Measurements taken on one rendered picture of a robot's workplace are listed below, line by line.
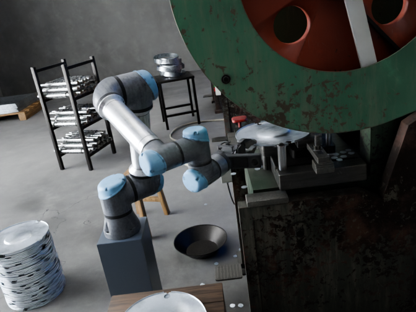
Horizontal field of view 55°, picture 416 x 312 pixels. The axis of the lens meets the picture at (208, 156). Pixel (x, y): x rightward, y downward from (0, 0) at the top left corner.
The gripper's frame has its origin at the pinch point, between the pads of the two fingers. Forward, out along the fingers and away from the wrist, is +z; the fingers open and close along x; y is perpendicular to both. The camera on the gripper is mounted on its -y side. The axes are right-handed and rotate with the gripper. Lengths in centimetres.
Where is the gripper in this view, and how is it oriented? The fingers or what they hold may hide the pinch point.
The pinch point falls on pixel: (256, 143)
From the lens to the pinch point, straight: 144.9
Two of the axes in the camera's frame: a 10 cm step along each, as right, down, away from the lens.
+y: -7.9, -1.2, 6.0
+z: 6.0, -3.7, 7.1
